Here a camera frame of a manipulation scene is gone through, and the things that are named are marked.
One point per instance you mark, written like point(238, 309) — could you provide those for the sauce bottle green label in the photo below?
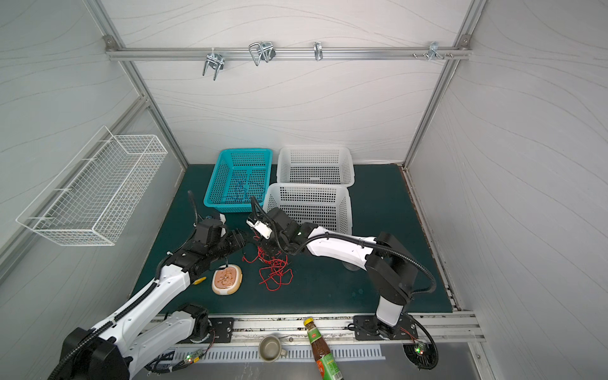
point(322, 354)

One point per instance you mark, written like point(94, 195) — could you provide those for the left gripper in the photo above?
point(237, 240)

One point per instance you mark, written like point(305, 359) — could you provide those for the metal u-bolt hook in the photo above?
point(214, 63)

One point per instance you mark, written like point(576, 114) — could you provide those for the white basket near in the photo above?
point(326, 205)

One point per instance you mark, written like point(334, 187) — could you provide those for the metal double hook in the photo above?
point(262, 51)

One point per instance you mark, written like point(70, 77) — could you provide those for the small metal clip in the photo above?
point(318, 52)

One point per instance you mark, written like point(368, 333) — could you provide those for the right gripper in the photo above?
point(274, 224)

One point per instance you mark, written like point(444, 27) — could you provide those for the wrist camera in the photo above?
point(222, 219)
point(261, 228)

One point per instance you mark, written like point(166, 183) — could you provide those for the metal cross rail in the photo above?
point(237, 54)

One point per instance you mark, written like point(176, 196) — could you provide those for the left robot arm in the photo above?
point(119, 346)

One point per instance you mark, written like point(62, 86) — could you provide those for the white wire wall basket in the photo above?
point(89, 202)

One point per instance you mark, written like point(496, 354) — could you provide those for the metal bracket hook right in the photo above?
point(433, 53)

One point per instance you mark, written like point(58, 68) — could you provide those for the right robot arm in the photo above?
point(396, 275)

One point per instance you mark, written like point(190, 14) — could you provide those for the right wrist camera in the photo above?
point(261, 228)

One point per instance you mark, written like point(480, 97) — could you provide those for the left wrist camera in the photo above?
point(222, 219)

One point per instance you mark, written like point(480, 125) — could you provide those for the white basket far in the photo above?
point(325, 165)

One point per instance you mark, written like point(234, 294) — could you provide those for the metal cup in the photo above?
point(270, 349)

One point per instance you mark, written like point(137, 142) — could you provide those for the teal plastic basket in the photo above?
point(238, 175)

